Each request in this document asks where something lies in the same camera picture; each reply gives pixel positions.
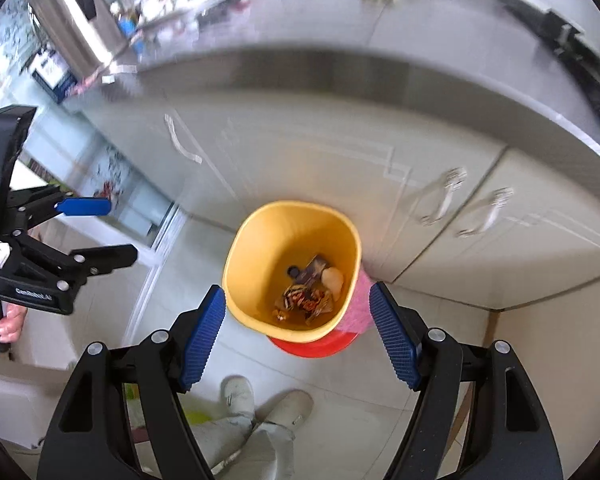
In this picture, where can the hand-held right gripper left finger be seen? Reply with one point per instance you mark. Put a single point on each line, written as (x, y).
(202, 340)

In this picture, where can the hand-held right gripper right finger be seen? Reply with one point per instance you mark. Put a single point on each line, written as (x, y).
(395, 340)

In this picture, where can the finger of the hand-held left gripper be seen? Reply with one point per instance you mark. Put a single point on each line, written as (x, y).
(82, 206)
(105, 257)

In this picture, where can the yellow trash bin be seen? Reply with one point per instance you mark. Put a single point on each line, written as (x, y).
(260, 240)

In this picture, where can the person's left hand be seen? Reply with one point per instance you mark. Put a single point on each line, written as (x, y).
(10, 322)

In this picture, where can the person's white shoe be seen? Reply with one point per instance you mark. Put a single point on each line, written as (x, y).
(290, 407)
(240, 395)

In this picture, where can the red plastic basin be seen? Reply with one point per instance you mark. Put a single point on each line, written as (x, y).
(312, 347)

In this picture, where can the small dark box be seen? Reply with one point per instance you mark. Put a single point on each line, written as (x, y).
(312, 269)

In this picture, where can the blue white box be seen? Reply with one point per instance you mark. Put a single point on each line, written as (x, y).
(55, 75)

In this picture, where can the person's legs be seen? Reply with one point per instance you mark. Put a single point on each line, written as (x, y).
(245, 447)

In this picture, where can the stainless steel appliance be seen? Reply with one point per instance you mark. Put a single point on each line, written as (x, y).
(75, 20)

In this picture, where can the grey kitchen cabinet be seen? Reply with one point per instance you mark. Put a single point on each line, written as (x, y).
(305, 150)

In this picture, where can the black gas stove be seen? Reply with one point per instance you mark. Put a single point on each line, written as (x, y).
(567, 32)

